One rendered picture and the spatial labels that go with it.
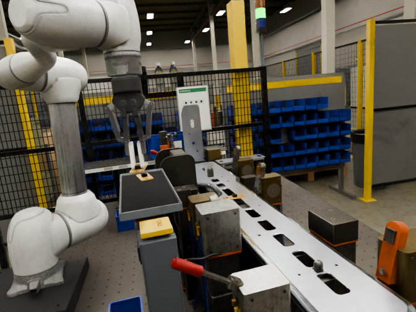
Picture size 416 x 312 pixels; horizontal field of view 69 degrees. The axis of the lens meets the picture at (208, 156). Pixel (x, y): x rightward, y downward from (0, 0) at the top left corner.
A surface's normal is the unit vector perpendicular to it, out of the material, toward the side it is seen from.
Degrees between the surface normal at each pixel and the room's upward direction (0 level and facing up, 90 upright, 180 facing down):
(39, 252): 90
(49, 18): 107
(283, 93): 90
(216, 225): 90
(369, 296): 0
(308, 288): 0
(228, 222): 90
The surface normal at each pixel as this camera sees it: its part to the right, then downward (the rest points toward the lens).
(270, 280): -0.09, -0.98
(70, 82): 0.86, 0.12
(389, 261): -0.96, -0.07
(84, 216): 0.78, -0.04
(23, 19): -0.46, 0.15
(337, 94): 0.19, 0.18
